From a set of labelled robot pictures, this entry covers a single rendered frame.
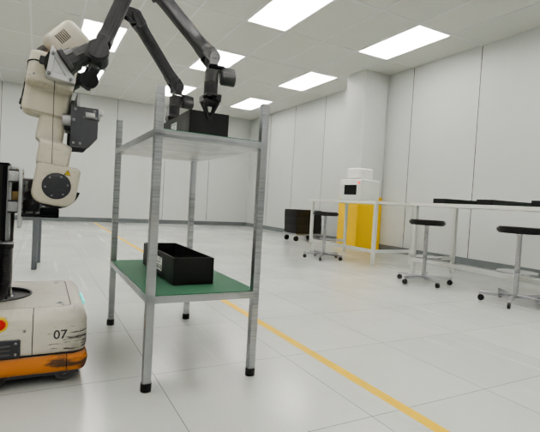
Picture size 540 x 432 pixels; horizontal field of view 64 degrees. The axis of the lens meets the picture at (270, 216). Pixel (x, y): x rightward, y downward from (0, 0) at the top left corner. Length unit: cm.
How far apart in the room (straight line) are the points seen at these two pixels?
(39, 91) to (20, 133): 921
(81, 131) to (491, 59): 572
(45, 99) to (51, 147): 19
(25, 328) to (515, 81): 593
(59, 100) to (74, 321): 87
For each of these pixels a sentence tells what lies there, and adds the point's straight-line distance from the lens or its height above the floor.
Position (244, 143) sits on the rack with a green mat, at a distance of 170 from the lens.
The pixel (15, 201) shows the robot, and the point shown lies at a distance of 195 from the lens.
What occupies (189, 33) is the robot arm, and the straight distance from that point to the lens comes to 193.
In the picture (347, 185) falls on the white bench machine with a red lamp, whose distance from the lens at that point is 623.
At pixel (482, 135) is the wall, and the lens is 655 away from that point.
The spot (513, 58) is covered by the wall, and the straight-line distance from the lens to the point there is 657.
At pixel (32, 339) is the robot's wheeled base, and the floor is 17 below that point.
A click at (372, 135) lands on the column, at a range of 758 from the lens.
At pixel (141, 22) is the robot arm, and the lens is 233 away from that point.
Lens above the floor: 71
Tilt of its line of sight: 2 degrees down
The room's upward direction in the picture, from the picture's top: 3 degrees clockwise
